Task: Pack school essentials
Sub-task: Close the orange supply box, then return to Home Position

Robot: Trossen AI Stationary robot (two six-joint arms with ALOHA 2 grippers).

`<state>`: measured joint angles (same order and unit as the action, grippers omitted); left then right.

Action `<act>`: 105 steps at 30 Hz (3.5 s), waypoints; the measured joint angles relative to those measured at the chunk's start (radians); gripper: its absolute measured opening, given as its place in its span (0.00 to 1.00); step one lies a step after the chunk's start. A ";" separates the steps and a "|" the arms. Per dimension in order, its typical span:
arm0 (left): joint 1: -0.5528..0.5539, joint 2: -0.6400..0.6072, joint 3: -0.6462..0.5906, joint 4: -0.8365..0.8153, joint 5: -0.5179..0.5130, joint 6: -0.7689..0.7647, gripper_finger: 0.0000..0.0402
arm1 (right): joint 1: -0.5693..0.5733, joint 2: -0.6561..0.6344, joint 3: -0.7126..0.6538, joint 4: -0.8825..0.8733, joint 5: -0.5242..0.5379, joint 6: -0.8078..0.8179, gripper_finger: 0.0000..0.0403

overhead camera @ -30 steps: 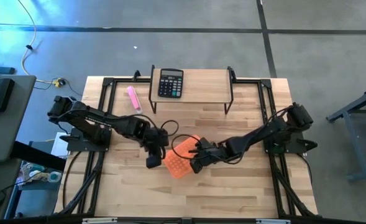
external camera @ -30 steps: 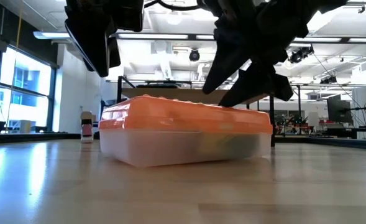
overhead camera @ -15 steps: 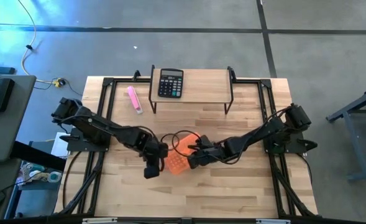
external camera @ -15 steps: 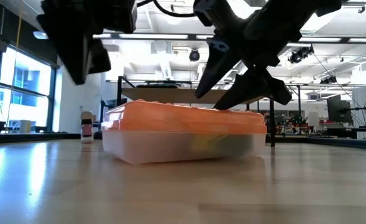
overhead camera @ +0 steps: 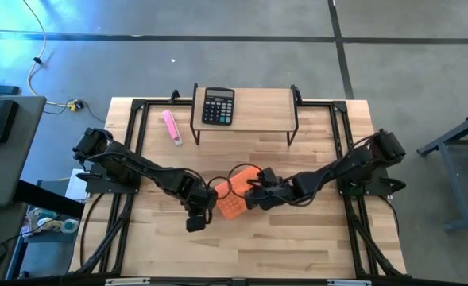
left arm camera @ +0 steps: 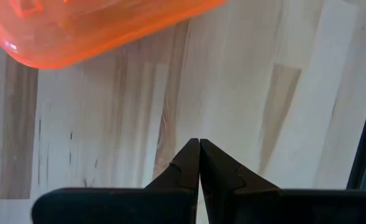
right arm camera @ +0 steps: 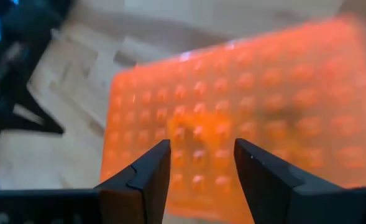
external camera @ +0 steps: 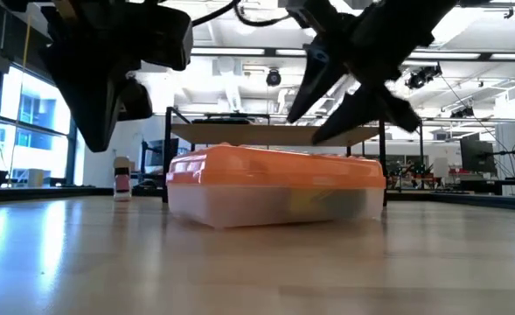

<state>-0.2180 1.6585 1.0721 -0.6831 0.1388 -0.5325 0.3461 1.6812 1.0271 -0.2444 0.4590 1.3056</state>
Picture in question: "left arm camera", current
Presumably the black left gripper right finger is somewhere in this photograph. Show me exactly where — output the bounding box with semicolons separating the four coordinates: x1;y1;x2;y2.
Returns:
200;139;283;224

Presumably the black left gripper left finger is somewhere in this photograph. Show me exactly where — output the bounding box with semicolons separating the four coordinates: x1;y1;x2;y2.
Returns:
145;138;201;224

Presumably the orange plastic box lid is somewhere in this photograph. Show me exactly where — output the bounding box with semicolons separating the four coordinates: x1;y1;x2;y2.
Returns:
0;0;229;70

